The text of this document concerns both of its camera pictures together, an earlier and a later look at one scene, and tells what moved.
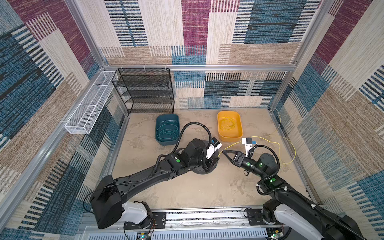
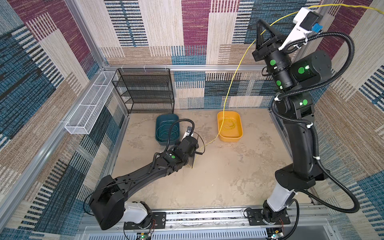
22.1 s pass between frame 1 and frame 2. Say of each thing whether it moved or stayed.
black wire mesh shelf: stayed
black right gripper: moved
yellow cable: moved
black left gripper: moved
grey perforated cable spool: moved
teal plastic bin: stayed
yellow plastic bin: stayed
